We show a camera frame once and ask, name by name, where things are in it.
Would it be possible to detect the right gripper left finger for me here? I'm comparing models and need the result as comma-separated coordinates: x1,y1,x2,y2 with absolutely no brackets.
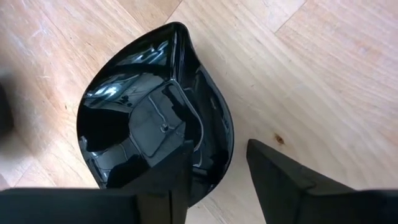
0,139,195,224

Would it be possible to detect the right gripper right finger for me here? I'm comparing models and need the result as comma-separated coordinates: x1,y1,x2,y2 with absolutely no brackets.
246,138,398,224

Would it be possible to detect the leaf shaped black plate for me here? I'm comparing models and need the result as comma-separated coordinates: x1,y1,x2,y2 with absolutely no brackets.
76,21,234,208
0,82,16,139

